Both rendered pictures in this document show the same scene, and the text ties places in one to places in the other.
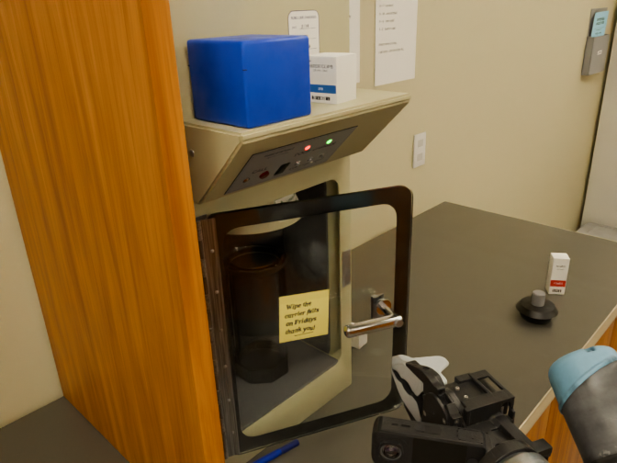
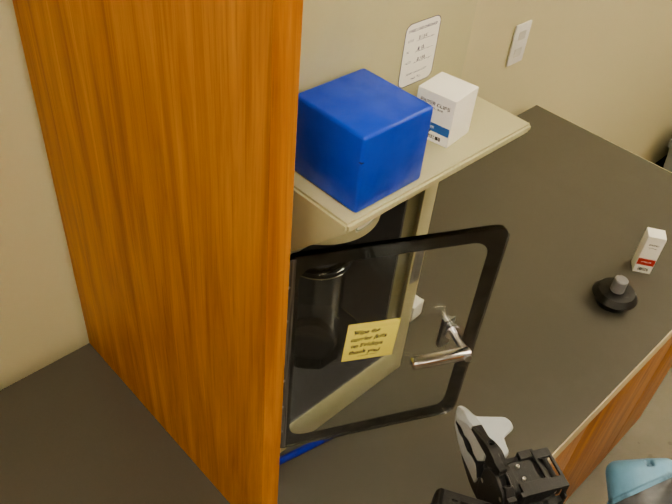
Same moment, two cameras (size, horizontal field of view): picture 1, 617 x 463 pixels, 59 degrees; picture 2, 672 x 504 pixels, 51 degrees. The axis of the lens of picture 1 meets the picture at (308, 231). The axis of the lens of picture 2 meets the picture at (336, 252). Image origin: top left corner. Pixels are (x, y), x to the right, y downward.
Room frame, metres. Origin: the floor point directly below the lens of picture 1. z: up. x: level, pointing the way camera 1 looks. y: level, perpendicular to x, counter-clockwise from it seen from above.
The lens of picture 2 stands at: (0.03, 0.09, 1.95)
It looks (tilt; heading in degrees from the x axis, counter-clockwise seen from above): 41 degrees down; 358
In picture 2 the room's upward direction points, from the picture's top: 6 degrees clockwise
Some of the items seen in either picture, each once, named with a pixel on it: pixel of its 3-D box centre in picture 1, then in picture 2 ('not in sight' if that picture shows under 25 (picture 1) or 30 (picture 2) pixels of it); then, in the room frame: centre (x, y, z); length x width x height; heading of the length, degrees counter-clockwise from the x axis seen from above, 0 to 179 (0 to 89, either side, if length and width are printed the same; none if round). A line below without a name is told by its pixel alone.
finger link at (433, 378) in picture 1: (430, 389); (491, 459); (0.50, -0.13, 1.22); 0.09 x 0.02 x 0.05; 19
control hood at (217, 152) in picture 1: (308, 143); (405, 181); (0.72, 0.00, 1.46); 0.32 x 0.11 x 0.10; 136
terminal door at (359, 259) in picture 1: (317, 325); (381, 346); (0.69, -0.01, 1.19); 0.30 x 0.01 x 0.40; 109
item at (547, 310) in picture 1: (537, 304); (616, 290); (1.08, -0.52, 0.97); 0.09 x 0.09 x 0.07
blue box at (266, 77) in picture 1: (250, 78); (359, 138); (0.65, 0.06, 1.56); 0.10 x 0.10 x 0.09; 46
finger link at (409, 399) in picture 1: (423, 387); (483, 441); (0.55, -0.14, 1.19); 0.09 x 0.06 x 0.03; 19
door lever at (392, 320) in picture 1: (370, 320); (438, 349); (0.69, -0.09, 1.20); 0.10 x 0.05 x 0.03; 109
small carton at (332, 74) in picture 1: (330, 77); (444, 109); (0.75, -0.04, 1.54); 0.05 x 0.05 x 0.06; 54
